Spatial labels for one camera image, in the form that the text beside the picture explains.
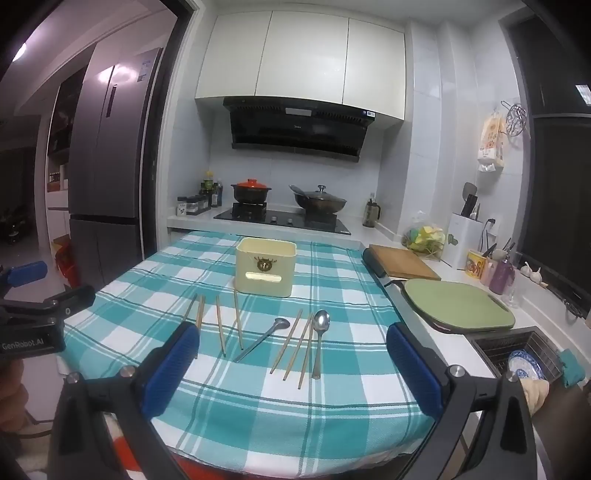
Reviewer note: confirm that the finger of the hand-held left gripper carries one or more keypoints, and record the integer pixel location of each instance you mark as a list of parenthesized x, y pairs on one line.
[(69, 300), (27, 272)]

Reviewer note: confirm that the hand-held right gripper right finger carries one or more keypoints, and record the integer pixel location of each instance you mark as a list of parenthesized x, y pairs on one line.
[(413, 369)]

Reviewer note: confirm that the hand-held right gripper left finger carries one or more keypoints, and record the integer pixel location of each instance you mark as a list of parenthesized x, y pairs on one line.
[(171, 369)]

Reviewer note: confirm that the wooden chopstick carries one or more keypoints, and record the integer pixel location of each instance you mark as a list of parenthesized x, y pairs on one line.
[(306, 355), (220, 325), (286, 341), (298, 346), (238, 318), (200, 310), (190, 308)]

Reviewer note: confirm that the silver spoon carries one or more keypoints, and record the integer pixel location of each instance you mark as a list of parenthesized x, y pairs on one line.
[(321, 319)]

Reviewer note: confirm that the dark metal ladle spoon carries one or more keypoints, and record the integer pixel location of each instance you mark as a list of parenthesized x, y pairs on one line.
[(280, 323)]

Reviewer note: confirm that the cream utensil holder box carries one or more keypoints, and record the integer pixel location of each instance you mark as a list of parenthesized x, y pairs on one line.
[(265, 258)]

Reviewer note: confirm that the red bag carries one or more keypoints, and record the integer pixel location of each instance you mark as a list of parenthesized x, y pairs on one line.
[(68, 267)]

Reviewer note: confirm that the green cutting board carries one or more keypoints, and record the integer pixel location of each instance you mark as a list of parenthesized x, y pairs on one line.
[(457, 304)]

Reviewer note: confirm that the steel sink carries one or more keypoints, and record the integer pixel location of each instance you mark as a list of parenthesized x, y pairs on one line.
[(494, 346)]

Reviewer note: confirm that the teal checkered tablecloth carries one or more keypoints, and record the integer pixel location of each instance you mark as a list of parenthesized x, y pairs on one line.
[(258, 406)]

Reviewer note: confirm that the wooden cutting board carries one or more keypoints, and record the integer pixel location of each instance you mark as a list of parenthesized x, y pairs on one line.
[(401, 261)]

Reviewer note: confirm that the blue patterned plate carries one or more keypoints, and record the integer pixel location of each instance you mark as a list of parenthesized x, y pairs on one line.
[(524, 364)]

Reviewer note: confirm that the yellow printed cup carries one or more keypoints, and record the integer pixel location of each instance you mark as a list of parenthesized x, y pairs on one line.
[(475, 265)]

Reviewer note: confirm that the pink cup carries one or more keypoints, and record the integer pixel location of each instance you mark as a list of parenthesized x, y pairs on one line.
[(488, 273)]

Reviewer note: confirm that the purple bottle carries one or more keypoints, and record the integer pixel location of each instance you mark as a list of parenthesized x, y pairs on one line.
[(502, 277)]

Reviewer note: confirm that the plastic bag of sponges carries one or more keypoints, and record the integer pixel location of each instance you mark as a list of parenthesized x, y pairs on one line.
[(425, 235)]

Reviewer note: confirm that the grey refrigerator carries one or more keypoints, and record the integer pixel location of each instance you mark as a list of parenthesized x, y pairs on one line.
[(106, 161)]

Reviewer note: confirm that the white knife block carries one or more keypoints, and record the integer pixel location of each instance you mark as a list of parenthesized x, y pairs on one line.
[(465, 237)]

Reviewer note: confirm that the garlic bulbs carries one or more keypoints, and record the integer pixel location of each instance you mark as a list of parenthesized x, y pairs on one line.
[(533, 273)]

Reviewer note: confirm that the black spice jar rack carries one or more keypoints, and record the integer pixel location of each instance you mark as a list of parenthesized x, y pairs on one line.
[(193, 205)]

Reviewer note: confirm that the teal cloth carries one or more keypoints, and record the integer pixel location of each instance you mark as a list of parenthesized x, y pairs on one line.
[(570, 367)]

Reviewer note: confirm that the glass pitcher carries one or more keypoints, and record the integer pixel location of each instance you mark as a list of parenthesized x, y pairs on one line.
[(370, 213)]

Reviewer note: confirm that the dark sauce bottle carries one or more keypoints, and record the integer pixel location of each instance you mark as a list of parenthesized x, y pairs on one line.
[(216, 194)]

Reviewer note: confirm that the yellow capped oil bottle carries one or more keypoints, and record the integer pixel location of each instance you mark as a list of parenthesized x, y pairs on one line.
[(208, 183)]

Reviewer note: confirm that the black gas stove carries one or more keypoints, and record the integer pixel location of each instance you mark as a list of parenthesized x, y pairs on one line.
[(277, 219)]

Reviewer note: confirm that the grey spatula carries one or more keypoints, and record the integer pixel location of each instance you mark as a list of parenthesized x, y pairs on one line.
[(470, 190)]

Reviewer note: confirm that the black wok with glass lid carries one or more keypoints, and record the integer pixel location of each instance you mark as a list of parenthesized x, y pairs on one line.
[(318, 199)]

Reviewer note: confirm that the black pot with orange lid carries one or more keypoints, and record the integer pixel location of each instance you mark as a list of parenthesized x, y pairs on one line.
[(250, 190)]

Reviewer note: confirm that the hanging printed packet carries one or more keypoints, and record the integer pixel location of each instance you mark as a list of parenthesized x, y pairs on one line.
[(491, 141)]

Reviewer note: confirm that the black range hood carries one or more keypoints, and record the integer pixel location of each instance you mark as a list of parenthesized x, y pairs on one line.
[(295, 129)]

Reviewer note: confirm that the white wall cabinet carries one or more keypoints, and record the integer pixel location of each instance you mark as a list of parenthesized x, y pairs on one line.
[(300, 55)]

